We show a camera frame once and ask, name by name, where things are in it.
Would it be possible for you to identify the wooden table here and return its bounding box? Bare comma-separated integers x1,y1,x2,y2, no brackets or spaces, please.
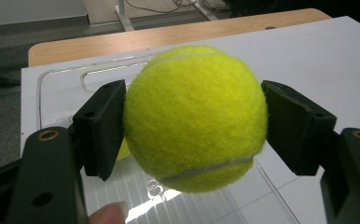
28,7,332,68

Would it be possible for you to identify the yellow tennis ball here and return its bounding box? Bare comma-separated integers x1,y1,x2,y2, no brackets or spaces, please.
116,136,132,162
122,45,269,194

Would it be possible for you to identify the dark curtain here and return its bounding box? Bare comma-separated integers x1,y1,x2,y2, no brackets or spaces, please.
228,0,360,32

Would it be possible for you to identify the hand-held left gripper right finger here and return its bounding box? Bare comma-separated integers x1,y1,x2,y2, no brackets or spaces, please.
261,79,338,176

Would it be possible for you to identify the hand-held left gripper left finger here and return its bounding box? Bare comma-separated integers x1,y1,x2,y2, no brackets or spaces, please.
72,78,128,182

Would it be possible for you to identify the clear plastic tray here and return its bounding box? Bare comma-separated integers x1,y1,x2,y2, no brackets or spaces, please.
36,52,301,224

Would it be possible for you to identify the tangle of black floor cables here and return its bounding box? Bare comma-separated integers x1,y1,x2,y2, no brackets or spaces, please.
125,0,232,15

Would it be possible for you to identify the grey metal desk frame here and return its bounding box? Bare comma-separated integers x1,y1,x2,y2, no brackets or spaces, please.
115,0,219,32

